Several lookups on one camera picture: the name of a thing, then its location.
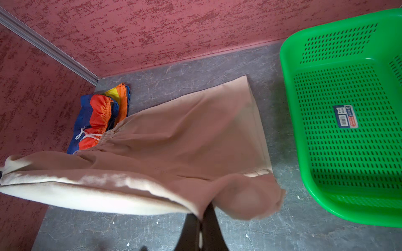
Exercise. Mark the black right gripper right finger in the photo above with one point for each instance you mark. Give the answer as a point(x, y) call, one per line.
point(212, 237)

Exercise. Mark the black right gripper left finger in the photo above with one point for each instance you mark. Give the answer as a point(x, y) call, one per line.
point(190, 236)

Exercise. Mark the beige shorts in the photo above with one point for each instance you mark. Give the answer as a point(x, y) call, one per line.
point(203, 148)

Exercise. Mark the rainbow striped shorts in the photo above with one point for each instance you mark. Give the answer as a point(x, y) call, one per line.
point(99, 113)

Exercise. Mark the basket barcode sticker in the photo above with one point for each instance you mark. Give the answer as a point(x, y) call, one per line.
point(346, 117)

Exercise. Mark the green plastic basket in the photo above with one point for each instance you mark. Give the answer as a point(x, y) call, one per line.
point(343, 83)

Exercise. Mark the aluminium corner post left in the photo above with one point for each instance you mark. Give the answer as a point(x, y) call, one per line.
point(38, 41)

